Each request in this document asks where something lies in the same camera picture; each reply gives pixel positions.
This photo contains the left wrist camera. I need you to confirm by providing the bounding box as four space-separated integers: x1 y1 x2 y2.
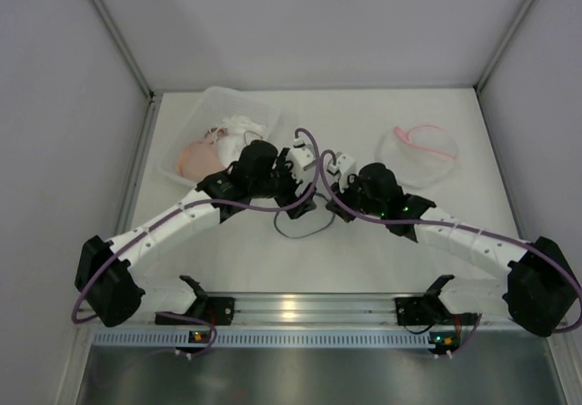
286 137 316 183

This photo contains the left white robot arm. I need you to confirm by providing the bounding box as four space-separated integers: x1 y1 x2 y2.
75 138 316 327

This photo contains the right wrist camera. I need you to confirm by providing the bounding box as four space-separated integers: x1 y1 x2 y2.
326 152 356 191

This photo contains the left aluminium frame post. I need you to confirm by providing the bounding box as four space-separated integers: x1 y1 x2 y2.
88 0 155 99

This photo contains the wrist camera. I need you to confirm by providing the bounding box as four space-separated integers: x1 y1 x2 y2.
286 137 316 183
326 152 356 191

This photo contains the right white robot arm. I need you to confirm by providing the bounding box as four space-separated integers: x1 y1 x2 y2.
322 162 581 338

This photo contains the blue-trimmed mesh laundry bag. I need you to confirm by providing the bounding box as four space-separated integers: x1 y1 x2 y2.
273 192 336 240

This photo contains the grey slotted cable duct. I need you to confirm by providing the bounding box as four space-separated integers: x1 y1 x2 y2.
93 329 458 349

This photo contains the white perforated plastic basket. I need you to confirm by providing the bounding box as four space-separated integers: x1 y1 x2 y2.
157 86 282 188

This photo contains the aluminium frame post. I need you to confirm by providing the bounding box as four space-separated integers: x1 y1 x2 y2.
88 0 155 99
473 0 537 96

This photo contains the right aluminium frame post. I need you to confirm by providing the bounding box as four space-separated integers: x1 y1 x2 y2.
473 0 537 96

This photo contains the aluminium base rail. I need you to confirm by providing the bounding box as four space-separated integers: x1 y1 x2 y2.
76 291 506 327

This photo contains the pink-trimmed mesh laundry bag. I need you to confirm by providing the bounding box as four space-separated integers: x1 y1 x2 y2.
375 124 459 189

